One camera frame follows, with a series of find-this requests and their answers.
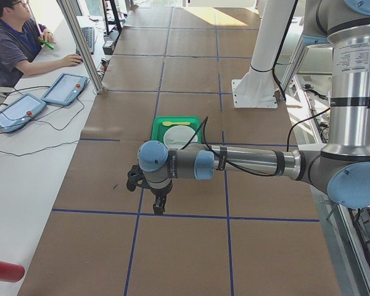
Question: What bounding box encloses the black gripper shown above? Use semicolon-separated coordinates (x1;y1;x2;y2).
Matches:
151;183;173;215

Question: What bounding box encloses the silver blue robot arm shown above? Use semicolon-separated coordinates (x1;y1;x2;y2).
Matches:
126;1;370;215

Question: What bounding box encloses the white round plate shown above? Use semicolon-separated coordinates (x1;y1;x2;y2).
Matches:
163;125;199;149

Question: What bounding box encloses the yellow plastic spoon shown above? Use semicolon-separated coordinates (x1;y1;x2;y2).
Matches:
162;121;191;127

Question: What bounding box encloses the far blue teach pendant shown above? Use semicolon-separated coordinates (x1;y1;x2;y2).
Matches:
41;73;88;106

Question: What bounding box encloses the blue teach pendant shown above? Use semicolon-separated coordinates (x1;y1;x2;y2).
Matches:
0;93;46;133
41;73;88;106

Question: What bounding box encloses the near blue teach pendant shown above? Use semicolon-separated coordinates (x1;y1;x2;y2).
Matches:
0;93;46;133

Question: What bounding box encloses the red cylinder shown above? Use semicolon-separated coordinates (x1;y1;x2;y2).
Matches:
0;261;25;282

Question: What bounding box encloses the black computer keyboard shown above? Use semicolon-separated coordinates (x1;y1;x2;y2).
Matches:
81;27;95;55

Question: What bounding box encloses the green handheld tool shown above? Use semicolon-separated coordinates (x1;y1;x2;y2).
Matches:
39;39;55;50

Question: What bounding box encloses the seated person in grey shirt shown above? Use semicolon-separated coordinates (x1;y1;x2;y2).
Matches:
0;1;82;87

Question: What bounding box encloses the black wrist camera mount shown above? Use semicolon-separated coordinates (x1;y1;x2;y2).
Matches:
126;165;148;192

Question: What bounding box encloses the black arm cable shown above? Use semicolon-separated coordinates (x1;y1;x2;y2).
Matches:
184;116;331;177

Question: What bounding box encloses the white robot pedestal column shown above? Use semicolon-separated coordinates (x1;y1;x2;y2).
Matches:
232;0;297;109

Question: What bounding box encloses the aluminium frame post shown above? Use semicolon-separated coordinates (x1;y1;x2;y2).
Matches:
57;0;105;94

